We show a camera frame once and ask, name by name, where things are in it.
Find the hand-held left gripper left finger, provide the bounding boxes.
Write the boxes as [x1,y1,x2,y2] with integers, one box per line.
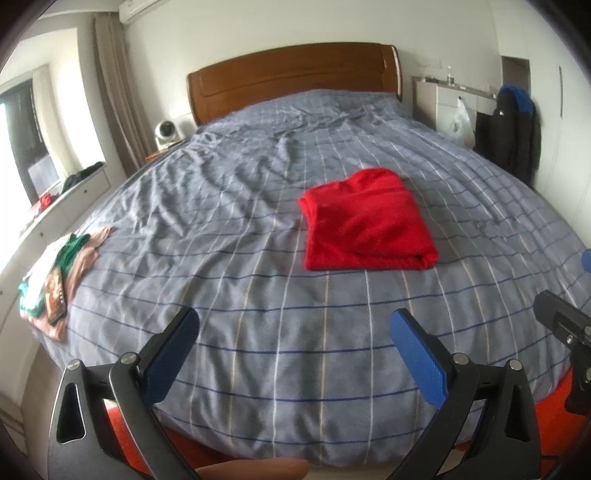
[47,307,200,480]

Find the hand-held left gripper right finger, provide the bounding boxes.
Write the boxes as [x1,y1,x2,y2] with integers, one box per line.
[390,308,541,480]

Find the red sweater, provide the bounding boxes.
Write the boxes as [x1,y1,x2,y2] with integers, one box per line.
[298,167,439,272]

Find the pile of folded clothes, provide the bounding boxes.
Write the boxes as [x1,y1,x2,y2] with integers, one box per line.
[34,226,115,342]

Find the black clothes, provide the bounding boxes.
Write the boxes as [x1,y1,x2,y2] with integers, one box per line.
[62,161,105,190]

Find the person's left hand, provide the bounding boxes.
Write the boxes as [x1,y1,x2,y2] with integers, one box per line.
[194,457,310,480]

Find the red bed base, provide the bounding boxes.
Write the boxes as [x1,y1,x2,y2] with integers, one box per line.
[106,374,591,462]

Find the green garment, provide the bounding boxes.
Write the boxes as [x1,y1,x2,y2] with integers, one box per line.
[18,233,90,319]

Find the white wardrobe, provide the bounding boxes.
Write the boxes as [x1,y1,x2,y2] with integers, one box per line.
[489,0,591,241]

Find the black jacket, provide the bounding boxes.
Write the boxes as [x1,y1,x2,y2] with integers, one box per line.
[473,88,542,190]

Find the bed with grey checked cover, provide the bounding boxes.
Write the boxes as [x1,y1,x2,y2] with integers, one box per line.
[34,89,591,467]

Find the blue garment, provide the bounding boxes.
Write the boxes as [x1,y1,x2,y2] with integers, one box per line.
[501,84,536,114]

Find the white windowsill cabinet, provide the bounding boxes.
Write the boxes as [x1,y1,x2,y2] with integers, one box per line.
[0,161,112,324]

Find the white plastic bag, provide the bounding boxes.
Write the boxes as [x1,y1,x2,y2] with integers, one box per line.
[447,97,472,138]

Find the white bedside cabinet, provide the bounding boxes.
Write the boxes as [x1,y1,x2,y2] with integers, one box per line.
[412,76,499,139]

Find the beige curtain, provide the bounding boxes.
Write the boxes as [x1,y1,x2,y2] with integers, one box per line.
[92,14,158,176]

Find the window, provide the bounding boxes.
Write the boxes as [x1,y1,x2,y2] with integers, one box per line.
[0,65,56,204]

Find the wooden headboard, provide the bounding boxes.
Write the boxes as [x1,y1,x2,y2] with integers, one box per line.
[187,42,402,126]

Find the white air conditioner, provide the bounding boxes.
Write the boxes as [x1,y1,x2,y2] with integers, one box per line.
[117,0,169,21]

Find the white round camera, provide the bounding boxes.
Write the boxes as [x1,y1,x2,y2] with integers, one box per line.
[154,120,178,149]

